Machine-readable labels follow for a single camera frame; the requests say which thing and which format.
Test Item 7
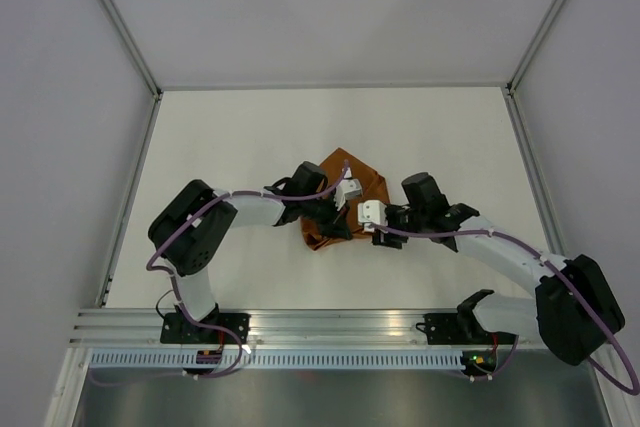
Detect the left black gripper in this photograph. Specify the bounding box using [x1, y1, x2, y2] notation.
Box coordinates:
[300, 191, 351, 240]

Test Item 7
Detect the orange-brown cloth napkin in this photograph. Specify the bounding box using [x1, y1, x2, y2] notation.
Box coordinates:
[300, 148, 390, 251]

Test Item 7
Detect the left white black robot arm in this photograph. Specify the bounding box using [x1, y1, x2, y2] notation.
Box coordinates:
[146, 161, 362, 343]

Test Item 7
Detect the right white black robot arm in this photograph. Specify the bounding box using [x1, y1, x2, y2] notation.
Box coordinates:
[358, 172, 625, 365]

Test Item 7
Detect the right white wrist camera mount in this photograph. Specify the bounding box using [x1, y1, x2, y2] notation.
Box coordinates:
[357, 200, 387, 233]

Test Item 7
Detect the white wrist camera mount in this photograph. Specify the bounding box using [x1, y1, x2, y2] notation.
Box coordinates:
[357, 200, 387, 233]
[333, 178, 362, 211]

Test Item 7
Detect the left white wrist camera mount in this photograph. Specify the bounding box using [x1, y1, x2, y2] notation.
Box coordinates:
[333, 178, 362, 211]

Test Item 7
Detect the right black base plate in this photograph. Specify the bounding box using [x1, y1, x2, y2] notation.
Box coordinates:
[415, 312, 516, 346]

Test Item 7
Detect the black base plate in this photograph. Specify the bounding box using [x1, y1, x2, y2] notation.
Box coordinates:
[415, 312, 516, 346]
[160, 312, 250, 345]

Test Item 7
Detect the aluminium mounting rail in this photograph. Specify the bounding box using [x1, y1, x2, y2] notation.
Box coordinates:
[68, 308, 468, 350]

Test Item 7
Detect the right aluminium frame post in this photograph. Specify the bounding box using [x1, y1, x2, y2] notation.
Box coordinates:
[505, 0, 601, 96]

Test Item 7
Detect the aluminium frame post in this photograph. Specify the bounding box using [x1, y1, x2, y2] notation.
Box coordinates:
[97, 0, 162, 100]
[505, 0, 601, 96]

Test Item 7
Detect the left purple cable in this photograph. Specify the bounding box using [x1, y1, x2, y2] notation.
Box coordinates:
[89, 159, 354, 388]

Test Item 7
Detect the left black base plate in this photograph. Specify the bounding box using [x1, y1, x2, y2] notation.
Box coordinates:
[160, 312, 250, 345]

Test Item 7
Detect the white slotted cable duct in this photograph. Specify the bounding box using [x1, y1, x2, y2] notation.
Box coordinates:
[90, 348, 465, 371]

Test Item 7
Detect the left aluminium frame post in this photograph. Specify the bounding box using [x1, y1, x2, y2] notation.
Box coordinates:
[97, 0, 162, 100]

